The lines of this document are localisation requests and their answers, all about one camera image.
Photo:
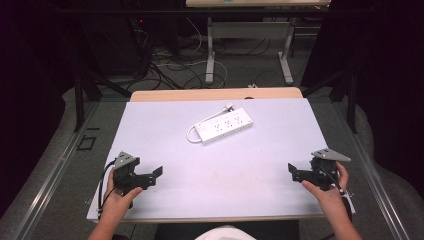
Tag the white desk with metal legs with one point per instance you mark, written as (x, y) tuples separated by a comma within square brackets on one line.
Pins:
[(248, 30)]

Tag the white power strip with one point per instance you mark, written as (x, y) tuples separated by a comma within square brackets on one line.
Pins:
[(225, 126)]

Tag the dark computer tower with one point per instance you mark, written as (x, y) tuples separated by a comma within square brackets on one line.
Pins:
[(113, 43)]

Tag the black floor hatch frame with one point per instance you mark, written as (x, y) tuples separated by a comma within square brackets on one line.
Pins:
[(86, 143)]

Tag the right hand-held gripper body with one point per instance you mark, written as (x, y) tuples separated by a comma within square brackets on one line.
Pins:
[(323, 173)]

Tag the aluminium floor rail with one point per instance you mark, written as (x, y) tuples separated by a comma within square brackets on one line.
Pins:
[(50, 186), (373, 180)]

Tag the person's white shirt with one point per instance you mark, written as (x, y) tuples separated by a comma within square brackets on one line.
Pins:
[(225, 233)]

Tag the white power plug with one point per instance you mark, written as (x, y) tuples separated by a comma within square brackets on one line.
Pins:
[(229, 106)]

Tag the person's left hand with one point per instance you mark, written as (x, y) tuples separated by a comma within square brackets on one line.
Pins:
[(115, 203)]

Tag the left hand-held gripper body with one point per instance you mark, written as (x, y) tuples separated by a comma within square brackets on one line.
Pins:
[(125, 173)]

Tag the black metal stand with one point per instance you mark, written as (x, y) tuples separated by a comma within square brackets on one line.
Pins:
[(351, 100), (80, 100)]

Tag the person's right hand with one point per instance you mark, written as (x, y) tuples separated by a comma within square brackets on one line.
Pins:
[(331, 200)]

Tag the person's dark pants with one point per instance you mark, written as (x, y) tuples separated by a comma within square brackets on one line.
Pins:
[(276, 231)]

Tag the white table mat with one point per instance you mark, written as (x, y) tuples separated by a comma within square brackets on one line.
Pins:
[(216, 180)]

